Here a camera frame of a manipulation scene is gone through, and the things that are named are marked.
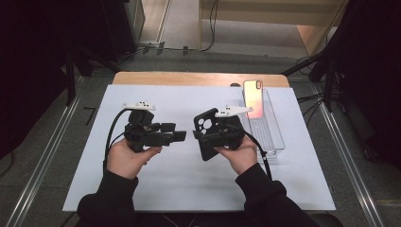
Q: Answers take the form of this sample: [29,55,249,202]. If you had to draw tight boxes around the hanging black cable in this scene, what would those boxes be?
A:
[201,0,220,53]

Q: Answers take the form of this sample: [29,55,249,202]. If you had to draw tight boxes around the pink phone case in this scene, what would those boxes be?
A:
[242,79,265,119]

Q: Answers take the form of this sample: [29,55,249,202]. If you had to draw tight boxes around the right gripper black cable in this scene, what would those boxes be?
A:
[244,131,272,181]

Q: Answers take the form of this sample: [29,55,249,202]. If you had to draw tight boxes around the clear plastic rack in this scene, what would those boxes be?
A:
[239,89,287,162]

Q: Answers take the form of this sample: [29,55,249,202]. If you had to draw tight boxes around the black metal stand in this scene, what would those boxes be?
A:
[282,41,340,113]
[62,41,122,107]

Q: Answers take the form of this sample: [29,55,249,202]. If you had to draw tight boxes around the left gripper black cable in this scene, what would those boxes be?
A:
[102,108,131,173]

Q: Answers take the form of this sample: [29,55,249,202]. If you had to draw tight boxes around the metal floor rail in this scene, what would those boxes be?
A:
[5,94,81,227]
[310,83,386,227]

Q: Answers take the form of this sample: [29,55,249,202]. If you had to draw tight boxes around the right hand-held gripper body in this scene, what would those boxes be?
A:
[207,105,254,150]

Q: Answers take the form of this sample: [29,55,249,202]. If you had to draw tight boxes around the white board sheet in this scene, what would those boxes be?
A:
[61,83,337,213]

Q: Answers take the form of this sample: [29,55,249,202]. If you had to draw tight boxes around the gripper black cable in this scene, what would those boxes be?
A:
[102,108,131,173]
[244,131,272,181]

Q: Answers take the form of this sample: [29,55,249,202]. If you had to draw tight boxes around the light wooden cabinet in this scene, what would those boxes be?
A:
[198,0,351,58]

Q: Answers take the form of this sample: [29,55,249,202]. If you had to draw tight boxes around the black floor cables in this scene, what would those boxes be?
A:
[296,91,325,127]

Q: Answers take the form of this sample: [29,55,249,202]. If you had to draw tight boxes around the grey cabinet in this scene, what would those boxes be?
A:
[122,0,146,45]

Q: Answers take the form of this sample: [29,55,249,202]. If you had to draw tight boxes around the person's right hand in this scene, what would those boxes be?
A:
[214,135,259,176]

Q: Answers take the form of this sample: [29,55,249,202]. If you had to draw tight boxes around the wooden table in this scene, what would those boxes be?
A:
[112,71,291,89]

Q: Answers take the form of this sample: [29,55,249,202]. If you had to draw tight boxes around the black phone case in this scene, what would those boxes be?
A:
[193,107,235,162]

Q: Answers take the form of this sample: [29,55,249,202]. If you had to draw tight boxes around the person's left hand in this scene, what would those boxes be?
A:
[105,137,164,181]

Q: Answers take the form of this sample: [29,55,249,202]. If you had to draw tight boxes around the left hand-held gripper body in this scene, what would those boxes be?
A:
[122,100,173,153]

